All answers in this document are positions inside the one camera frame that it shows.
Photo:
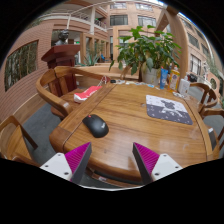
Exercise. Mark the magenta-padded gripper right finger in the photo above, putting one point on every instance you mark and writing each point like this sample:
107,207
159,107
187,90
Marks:
165,165

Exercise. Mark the yellow dish soap bottle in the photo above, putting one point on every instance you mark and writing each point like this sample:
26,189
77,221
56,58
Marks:
173,80

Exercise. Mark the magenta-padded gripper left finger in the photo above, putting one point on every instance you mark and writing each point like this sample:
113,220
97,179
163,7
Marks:
56,163

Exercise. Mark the black notebook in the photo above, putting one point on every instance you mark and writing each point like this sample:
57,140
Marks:
212,138

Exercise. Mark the black key fob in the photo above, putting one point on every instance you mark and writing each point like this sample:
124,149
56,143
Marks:
113,81

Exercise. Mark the wooden planter box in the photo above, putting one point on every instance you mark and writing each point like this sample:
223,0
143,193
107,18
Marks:
100,71

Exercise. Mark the red and white bag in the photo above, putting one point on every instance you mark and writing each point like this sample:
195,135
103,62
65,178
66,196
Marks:
85,94

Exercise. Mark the spiky green agave plant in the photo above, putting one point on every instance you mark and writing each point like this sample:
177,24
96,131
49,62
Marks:
90,60

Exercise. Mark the black computer mouse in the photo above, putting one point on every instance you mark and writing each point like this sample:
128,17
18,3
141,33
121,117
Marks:
95,126

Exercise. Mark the dark bust statue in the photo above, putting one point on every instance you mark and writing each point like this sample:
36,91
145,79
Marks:
62,38

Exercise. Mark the white pump bottle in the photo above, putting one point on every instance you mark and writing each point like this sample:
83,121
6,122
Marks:
183,86

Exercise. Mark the blue tube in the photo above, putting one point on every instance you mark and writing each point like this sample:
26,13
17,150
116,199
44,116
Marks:
163,78

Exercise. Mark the green potted plant white pot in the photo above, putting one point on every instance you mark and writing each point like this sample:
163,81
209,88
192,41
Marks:
146,50

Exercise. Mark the wooden armchair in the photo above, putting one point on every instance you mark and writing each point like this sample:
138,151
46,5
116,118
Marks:
213,111
206,91
50,96
13,140

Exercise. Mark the dark red wooden pedestal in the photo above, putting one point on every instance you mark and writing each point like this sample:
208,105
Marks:
61,55

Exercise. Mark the grey white printed mouse pad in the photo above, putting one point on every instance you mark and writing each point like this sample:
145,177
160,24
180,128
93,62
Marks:
168,110

